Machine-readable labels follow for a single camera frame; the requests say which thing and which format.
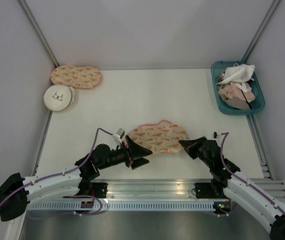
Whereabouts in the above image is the floral mesh laundry bag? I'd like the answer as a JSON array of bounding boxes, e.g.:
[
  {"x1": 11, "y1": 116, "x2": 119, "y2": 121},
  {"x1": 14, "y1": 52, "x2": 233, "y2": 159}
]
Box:
[{"x1": 127, "y1": 120, "x2": 189, "y2": 154}]

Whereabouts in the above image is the right aluminium frame post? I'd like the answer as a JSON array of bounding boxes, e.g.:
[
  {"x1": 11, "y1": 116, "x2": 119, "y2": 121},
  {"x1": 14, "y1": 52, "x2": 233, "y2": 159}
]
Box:
[{"x1": 240, "y1": 0, "x2": 283, "y2": 62}]

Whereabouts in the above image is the aluminium front rail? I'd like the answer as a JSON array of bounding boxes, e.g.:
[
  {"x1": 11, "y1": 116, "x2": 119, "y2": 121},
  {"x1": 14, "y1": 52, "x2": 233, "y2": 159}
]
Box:
[{"x1": 17, "y1": 178, "x2": 285, "y2": 201}]

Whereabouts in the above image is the aluminium frame post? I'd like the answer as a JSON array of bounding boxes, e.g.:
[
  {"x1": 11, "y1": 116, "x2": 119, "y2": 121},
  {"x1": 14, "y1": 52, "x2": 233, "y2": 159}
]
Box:
[
  {"x1": 16, "y1": 0, "x2": 59, "y2": 68},
  {"x1": 240, "y1": 0, "x2": 283, "y2": 62}
]

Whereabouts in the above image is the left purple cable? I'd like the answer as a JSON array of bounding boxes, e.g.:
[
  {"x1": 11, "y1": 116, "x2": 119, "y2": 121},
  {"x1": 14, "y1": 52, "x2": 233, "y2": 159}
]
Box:
[{"x1": 0, "y1": 127, "x2": 115, "y2": 221}]

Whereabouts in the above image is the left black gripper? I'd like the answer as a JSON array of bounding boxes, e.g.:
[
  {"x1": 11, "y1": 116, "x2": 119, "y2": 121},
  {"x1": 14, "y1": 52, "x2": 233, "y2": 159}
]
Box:
[{"x1": 98, "y1": 135, "x2": 153, "y2": 170}]

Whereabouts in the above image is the taupe bra in basket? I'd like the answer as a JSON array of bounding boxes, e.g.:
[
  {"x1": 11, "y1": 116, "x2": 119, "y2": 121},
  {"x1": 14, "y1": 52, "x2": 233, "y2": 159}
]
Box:
[{"x1": 224, "y1": 98, "x2": 251, "y2": 111}]

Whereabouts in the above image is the left aluminium frame post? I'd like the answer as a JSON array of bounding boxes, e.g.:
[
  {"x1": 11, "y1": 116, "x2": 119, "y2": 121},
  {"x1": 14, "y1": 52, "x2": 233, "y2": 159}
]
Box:
[{"x1": 16, "y1": 0, "x2": 59, "y2": 68}]

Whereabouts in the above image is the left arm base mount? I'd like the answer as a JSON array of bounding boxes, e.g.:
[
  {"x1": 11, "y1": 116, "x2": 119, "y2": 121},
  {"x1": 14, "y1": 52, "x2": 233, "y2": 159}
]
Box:
[{"x1": 68, "y1": 182, "x2": 108, "y2": 199}]

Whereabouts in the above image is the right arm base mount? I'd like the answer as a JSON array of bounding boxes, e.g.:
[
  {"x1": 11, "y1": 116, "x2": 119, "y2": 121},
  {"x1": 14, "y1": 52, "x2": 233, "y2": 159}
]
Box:
[{"x1": 191, "y1": 182, "x2": 226, "y2": 199}]

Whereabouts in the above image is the teal plastic basket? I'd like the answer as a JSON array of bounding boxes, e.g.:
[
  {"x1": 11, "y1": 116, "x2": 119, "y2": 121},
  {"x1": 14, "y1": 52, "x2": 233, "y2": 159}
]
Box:
[{"x1": 210, "y1": 61, "x2": 265, "y2": 116}]

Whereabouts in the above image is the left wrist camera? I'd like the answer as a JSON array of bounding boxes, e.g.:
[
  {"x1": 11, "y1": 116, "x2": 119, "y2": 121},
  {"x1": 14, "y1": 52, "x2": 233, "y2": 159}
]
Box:
[{"x1": 112, "y1": 128, "x2": 125, "y2": 146}]

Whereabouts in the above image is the round cream laundry bag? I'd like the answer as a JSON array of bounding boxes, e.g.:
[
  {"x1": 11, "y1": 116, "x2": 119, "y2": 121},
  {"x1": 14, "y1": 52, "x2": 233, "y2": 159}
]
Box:
[{"x1": 43, "y1": 85, "x2": 76, "y2": 112}]

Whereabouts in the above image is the pink bra in basket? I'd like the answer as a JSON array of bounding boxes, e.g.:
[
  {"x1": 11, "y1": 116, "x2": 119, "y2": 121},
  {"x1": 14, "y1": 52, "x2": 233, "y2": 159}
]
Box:
[{"x1": 218, "y1": 82, "x2": 256, "y2": 103}]

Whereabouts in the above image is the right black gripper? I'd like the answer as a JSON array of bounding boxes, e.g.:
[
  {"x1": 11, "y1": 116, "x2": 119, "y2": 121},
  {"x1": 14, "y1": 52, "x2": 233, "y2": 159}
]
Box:
[{"x1": 178, "y1": 136, "x2": 213, "y2": 168}]

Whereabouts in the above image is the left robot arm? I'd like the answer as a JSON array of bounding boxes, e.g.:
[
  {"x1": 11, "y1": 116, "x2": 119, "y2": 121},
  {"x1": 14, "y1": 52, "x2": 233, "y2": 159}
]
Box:
[{"x1": 0, "y1": 135, "x2": 153, "y2": 222}]

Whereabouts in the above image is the white slotted cable duct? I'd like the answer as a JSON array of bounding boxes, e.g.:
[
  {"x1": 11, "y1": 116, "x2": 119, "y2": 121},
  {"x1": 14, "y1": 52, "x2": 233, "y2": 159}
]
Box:
[{"x1": 28, "y1": 200, "x2": 215, "y2": 212}]

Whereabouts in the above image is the white bra in basket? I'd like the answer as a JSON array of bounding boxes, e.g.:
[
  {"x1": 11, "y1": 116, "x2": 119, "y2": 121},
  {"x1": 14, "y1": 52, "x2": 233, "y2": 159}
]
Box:
[{"x1": 217, "y1": 63, "x2": 256, "y2": 85}]

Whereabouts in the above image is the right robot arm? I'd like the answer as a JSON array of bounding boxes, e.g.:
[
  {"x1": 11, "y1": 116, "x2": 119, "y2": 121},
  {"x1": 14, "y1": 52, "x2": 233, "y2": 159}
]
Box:
[{"x1": 179, "y1": 137, "x2": 285, "y2": 240}]

